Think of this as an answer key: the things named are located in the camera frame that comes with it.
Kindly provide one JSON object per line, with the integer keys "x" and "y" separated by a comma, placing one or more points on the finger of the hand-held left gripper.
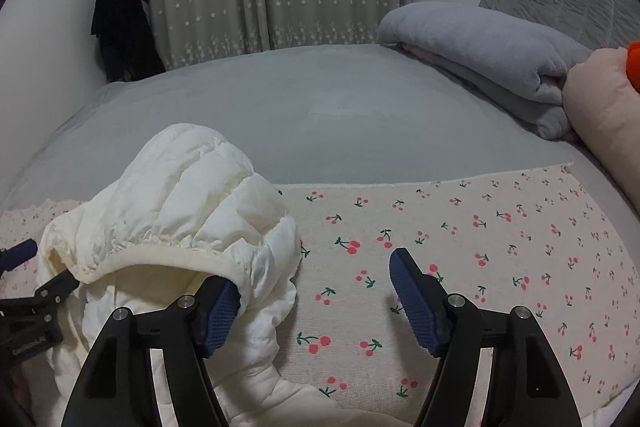
{"x": 20, "y": 252}
{"x": 56, "y": 287}

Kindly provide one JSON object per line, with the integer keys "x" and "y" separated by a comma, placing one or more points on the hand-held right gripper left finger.
{"x": 220, "y": 317}

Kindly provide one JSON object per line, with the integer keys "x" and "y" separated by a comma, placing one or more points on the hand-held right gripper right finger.
{"x": 415, "y": 302}

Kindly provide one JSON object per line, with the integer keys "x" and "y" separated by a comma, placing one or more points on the white quilted puffer jacket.
{"x": 190, "y": 187}

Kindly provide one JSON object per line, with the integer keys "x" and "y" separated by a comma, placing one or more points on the cherry print blanket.
{"x": 500, "y": 257}

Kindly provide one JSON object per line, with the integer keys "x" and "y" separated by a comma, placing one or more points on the black hanging garment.
{"x": 122, "y": 17}

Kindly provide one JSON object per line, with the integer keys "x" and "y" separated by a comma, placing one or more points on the folded grey fleece blanket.
{"x": 475, "y": 42}

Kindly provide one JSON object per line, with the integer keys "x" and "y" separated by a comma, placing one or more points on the beige pillow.
{"x": 605, "y": 107}

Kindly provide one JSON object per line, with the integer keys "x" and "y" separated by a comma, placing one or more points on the orange plush toy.
{"x": 634, "y": 67}

